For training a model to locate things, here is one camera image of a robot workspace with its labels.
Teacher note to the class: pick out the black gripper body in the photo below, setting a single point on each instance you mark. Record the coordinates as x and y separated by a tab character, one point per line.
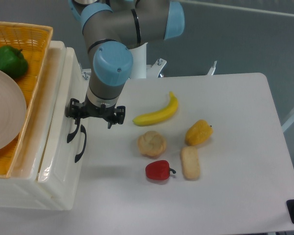
90	110

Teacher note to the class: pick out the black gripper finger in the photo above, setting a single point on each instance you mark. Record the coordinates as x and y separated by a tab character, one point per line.
75	110
116	115

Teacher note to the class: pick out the white drawer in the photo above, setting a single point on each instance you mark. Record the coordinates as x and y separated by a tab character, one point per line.
77	149
55	165

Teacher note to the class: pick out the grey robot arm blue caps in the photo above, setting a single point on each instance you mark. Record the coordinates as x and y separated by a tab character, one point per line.
109	37

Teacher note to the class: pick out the white drawer cabinet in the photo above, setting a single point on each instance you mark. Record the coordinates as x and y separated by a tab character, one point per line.
22	189

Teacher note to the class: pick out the yellow banana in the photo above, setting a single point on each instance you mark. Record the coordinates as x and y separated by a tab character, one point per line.
160	115

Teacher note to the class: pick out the round flower bread roll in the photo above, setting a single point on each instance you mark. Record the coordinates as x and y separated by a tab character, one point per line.
151	144

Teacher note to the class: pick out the beige round plate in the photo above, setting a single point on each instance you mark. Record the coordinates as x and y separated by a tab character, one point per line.
12	109

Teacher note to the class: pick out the red bell pepper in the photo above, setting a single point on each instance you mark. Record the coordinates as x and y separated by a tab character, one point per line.
159	170

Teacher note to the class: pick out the yellow wicker basket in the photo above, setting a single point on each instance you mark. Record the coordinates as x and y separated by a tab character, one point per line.
34	40

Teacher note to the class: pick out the oblong bread loaf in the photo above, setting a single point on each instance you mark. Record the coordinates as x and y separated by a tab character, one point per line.
190	163

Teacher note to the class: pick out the yellow bell pepper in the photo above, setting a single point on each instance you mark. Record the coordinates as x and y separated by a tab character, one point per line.
198	133

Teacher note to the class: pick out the green bell pepper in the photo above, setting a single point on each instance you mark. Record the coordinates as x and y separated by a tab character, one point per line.
12	62

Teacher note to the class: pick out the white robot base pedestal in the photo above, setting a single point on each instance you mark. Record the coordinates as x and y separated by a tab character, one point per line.
140	68

